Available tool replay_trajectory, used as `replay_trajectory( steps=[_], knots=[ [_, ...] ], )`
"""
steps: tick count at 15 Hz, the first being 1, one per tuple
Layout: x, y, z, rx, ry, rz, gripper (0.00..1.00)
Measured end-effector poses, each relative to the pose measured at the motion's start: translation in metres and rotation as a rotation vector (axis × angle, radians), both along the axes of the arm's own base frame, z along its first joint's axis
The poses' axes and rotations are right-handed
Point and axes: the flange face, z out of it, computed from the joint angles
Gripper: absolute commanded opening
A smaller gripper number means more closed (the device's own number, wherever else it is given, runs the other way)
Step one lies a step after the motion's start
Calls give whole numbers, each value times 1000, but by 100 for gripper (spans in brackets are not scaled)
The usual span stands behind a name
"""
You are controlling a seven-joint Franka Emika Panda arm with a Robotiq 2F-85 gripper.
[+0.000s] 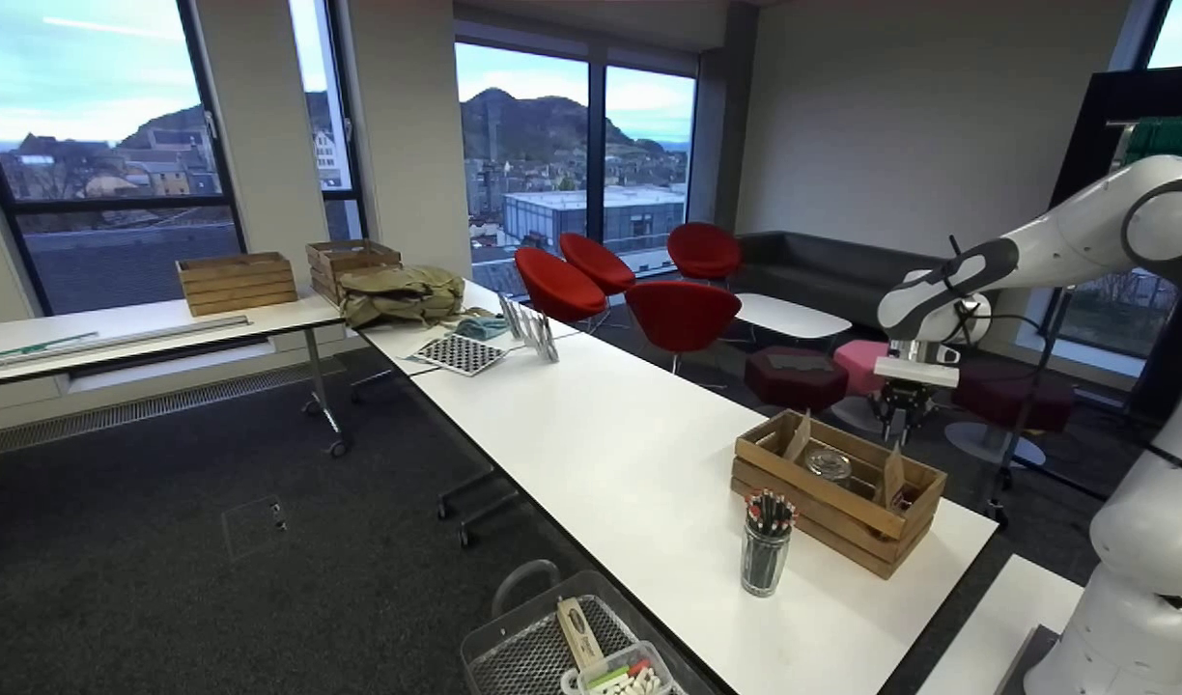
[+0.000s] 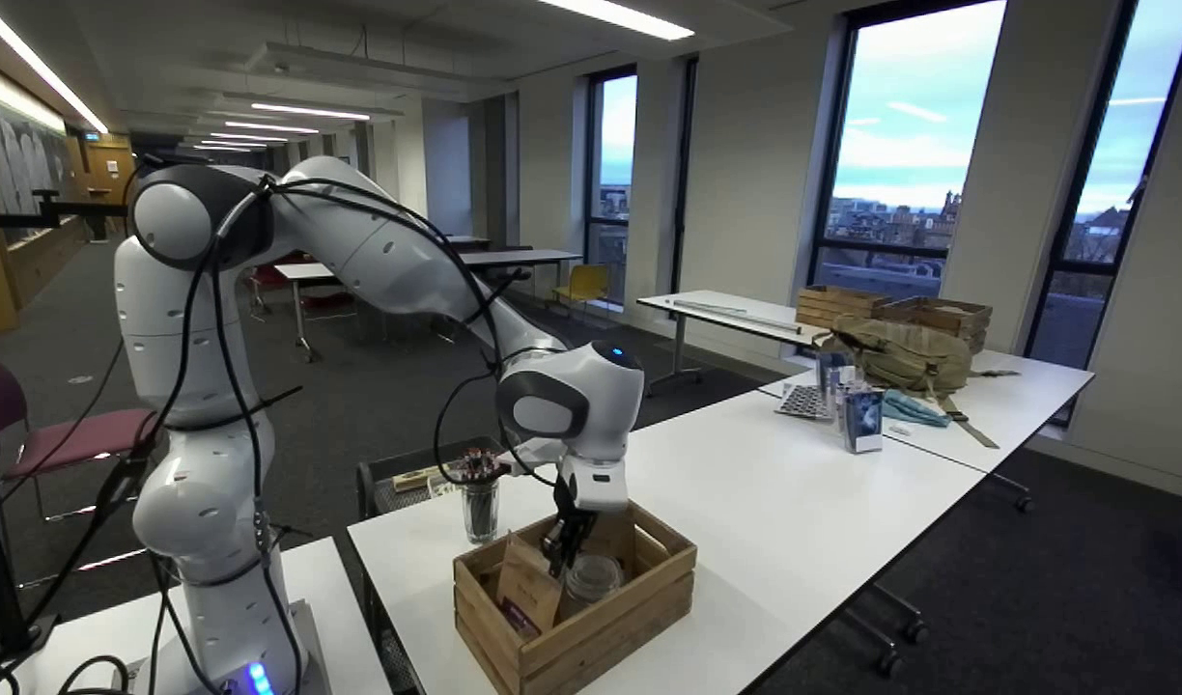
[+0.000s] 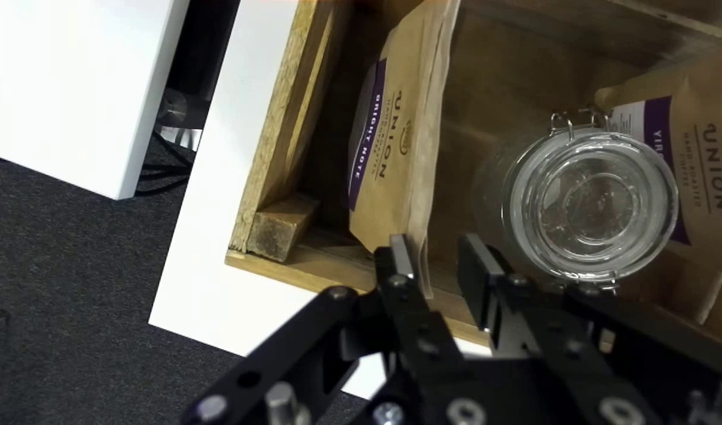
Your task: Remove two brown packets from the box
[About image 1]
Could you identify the black table leg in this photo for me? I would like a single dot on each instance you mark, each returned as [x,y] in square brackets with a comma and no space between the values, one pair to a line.
[321,388]

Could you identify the clear glass jar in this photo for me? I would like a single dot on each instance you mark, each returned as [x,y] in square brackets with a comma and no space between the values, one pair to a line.
[829,465]

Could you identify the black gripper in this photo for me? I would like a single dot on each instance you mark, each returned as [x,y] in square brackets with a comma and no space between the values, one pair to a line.
[911,404]

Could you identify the white wrist camera block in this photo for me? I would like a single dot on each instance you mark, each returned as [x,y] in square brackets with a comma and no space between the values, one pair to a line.
[916,372]

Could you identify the dark red ottoman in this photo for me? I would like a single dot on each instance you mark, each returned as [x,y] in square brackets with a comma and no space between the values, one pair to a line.
[797,377]

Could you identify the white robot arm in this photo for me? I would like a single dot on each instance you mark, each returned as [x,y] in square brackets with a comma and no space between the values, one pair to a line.
[1135,219]

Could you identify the wooden slatted crate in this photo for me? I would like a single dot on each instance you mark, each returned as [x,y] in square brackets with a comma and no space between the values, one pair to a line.
[826,521]

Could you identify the mesh pencil cup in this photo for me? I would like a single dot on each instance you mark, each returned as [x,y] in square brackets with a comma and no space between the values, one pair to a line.
[766,561]

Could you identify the green red small box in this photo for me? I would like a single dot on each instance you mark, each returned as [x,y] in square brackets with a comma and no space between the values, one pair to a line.
[623,673]

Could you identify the dark maroon ottoman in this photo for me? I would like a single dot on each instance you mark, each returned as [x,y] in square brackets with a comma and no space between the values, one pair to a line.
[1001,391]

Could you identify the dark wooden crate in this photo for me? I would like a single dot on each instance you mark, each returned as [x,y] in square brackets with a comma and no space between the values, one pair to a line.
[345,252]

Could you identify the brown paper packet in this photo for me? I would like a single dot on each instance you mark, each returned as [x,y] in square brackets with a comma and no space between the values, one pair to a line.
[893,484]
[797,436]

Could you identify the teal flat packet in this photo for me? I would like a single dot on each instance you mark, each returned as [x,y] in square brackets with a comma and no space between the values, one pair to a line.
[479,322]

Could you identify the blue white carton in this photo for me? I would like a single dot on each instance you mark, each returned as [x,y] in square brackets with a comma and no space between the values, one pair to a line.
[542,336]

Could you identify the wooden stick tool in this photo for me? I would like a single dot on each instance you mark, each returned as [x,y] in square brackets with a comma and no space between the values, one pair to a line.
[577,630]

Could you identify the pink ottoman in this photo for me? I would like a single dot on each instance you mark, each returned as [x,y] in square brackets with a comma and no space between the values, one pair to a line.
[860,364]

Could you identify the black monitor screen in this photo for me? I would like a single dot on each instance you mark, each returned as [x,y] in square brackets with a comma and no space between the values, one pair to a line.
[1096,139]

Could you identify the black tripod stand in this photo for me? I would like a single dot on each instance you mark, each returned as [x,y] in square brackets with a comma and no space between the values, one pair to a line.
[1033,400]

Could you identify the white coffee table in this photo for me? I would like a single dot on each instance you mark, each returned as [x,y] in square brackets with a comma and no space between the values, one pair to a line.
[788,313]

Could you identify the olive green bag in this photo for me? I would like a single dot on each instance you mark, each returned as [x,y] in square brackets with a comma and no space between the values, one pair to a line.
[393,295]

